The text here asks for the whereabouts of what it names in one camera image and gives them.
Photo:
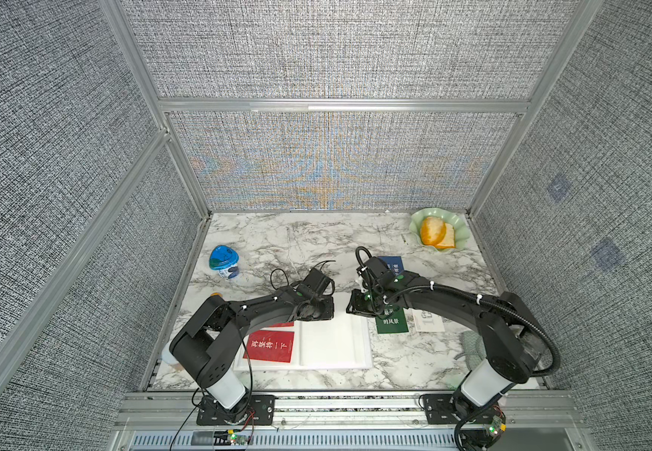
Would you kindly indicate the green glass plate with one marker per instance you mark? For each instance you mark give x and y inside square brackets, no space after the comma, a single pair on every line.
[462,232]

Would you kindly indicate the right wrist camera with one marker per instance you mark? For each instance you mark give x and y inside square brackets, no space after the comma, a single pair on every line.
[376,274]

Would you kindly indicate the aluminium front rail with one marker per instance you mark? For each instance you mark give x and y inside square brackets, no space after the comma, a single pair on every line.
[343,420]

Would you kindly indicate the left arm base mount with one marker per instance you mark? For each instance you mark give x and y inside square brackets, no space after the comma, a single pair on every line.
[247,409]

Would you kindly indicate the blue card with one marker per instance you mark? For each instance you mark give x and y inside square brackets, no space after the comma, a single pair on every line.
[395,264]

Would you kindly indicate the bread piece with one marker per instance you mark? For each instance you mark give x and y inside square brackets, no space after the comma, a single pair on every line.
[437,233]

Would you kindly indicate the green card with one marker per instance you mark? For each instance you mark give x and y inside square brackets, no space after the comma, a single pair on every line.
[392,322]

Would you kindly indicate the dark red card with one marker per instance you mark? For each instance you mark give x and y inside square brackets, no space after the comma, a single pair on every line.
[281,325]

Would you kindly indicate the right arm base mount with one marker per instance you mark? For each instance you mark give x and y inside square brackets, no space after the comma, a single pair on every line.
[475,427]

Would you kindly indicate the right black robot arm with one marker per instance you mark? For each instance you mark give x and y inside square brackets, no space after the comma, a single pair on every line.
[516,346]

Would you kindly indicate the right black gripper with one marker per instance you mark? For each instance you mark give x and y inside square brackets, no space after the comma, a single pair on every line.
[353,305]

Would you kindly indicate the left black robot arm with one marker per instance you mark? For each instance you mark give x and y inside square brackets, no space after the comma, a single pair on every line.
[207,345]

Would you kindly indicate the blue lidded cup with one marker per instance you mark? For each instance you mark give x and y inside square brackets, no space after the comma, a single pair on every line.
[224,261]

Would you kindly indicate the white card grey print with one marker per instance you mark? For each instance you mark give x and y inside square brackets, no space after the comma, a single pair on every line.
[427,322]

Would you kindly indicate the large red card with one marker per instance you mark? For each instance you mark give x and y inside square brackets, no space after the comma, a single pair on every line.
[275,346]

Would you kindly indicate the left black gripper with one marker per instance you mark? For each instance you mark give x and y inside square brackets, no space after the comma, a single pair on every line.
[330,309]

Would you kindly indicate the green folded cloth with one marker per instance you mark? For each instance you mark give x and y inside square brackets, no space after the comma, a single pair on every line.
[473,349]

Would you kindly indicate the white photo album book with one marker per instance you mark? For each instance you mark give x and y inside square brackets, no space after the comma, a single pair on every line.
[343,343]

